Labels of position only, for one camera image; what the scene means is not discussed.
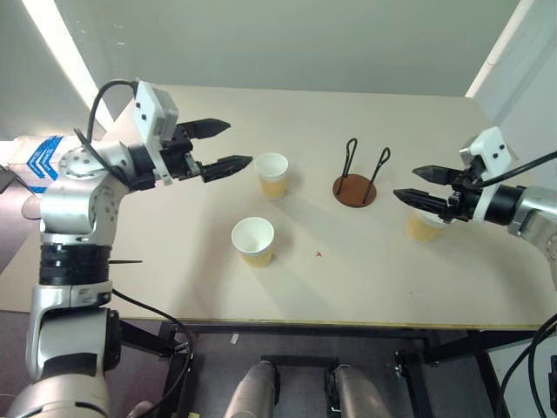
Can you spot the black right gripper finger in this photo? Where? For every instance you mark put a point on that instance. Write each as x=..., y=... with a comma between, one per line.
x=437, y=175
x=424, y=200

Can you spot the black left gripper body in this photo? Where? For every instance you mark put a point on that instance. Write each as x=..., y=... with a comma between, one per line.
x=178, y=159

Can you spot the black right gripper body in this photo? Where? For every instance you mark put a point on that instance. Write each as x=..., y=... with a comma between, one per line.
x=462, y=204

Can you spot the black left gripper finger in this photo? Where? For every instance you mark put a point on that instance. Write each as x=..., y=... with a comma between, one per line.
x=209, y=127
x=226, y=166

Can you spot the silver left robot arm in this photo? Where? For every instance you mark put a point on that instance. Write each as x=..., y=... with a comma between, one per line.
x=65, y=204

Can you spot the yellow white paper cup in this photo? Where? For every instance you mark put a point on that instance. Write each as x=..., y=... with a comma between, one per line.
x=272, y=174
x=420, y=231
x=253, y=244

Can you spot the white blue printed cardboard box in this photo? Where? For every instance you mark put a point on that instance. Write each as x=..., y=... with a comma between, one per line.
x=41, y=161

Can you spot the grey rounded robot leg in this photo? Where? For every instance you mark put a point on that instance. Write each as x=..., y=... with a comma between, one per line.
x=252, y=392
x=359, y=394

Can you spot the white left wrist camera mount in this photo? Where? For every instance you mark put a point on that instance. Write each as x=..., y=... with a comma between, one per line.
x=150, y=109

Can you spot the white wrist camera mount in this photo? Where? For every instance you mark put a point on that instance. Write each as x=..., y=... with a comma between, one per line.
x=150, y=109
x=491, y=143

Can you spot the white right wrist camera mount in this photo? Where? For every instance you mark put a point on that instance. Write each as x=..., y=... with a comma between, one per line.
x=491, y=143

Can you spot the black metal table frame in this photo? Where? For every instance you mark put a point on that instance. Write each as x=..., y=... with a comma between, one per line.
x=304, y=329

